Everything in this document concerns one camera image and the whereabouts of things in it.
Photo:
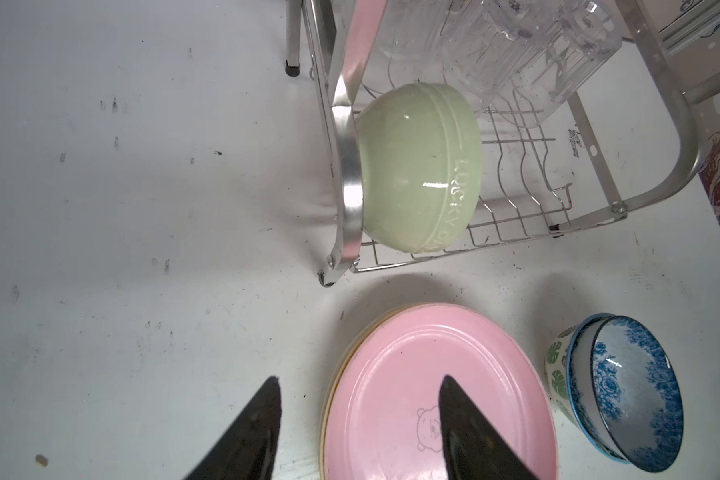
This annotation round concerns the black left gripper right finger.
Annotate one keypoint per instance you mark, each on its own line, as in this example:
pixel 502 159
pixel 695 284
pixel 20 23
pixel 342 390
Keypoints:
pixel 472 447

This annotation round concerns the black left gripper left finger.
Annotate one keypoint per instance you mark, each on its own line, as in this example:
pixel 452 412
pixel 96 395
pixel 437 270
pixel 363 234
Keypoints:
pixel 248 447

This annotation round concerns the pink plate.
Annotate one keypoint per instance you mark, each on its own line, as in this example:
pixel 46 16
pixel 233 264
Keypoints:
pixel 384 421

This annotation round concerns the green leaf patterned bowl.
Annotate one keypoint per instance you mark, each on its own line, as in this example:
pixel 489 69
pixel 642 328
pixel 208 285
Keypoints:
pixel 556 371

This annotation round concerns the yellow plate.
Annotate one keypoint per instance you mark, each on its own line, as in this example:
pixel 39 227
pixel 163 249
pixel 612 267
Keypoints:
pixel 338 372

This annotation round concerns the blue white patterned bowl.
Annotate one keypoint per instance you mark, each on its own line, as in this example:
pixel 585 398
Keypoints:
pixel 624 392

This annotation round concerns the light green bowl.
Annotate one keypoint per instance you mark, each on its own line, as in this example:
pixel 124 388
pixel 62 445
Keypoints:
pixel 420 148

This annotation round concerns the steel two-tier dish rack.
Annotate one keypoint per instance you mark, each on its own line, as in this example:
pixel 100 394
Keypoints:
pixel 546 181

